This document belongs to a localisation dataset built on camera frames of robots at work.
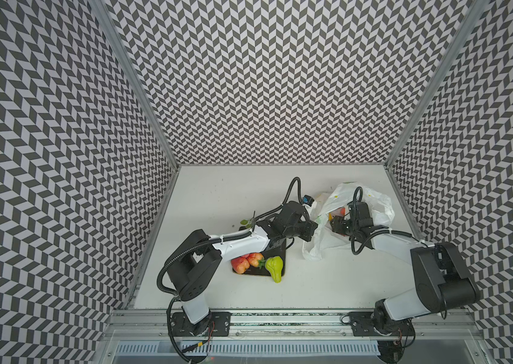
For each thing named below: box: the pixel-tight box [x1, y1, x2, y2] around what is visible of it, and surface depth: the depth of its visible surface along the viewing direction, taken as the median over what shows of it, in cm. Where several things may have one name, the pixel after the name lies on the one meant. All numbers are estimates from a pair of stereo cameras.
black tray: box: [242, 238, 287, 277], surface depth 83 cm
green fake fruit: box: [264, 255, 284, 284], surface depth 81 cm
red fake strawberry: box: [230, 256, 250, 275], surface depth 82 cm
